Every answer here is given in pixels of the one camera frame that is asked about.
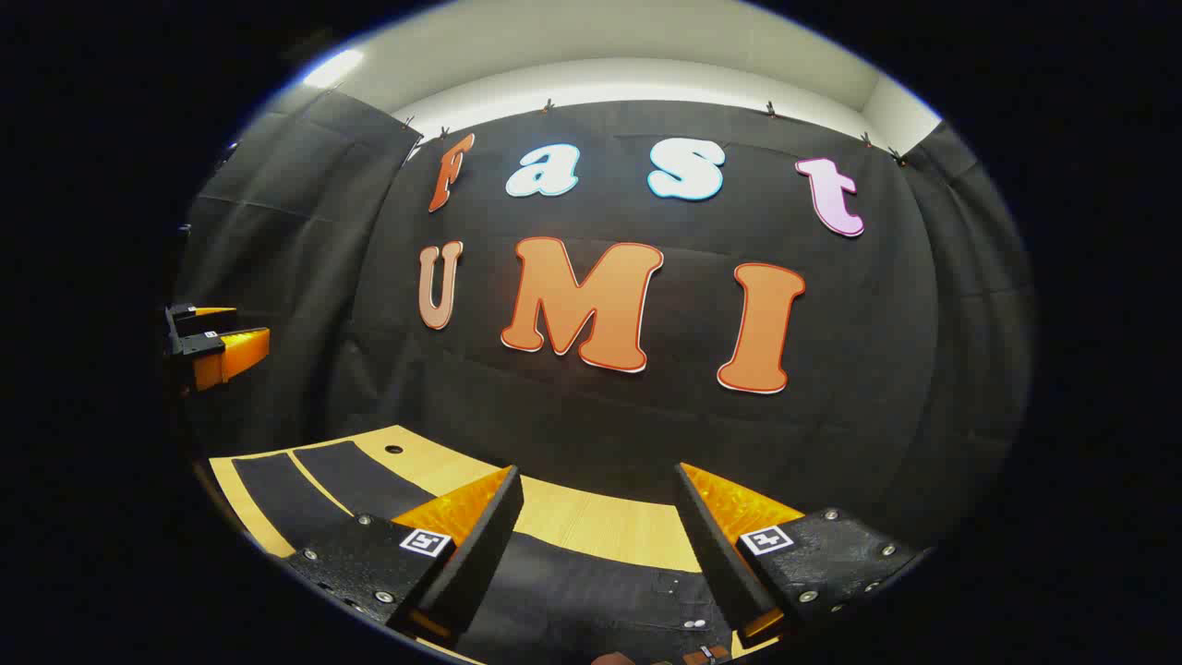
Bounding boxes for black jeans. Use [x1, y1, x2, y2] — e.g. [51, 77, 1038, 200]
[231, 441, 740, 664]

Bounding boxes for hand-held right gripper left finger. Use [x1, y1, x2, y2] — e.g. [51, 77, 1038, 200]
[282, 465, 525, 641]

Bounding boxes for black backdrop cloth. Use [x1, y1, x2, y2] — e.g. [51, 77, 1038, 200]
[171, 90, 1033, 574]

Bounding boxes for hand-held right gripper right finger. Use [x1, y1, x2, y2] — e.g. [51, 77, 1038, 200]
[674, 462, 926, 650]

